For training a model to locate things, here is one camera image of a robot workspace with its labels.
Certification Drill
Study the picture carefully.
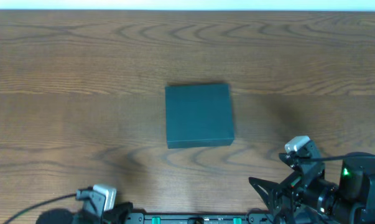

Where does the dark green box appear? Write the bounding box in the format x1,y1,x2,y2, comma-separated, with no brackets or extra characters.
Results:
165,83,234,149

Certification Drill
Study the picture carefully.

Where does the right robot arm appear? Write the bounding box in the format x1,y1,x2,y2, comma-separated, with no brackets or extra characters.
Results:
249,136,375,223

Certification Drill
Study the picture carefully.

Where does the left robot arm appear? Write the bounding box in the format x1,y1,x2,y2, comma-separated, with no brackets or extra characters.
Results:
36,185,133,224

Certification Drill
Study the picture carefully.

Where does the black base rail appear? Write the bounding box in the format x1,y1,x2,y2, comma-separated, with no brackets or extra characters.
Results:
126,211,274,224

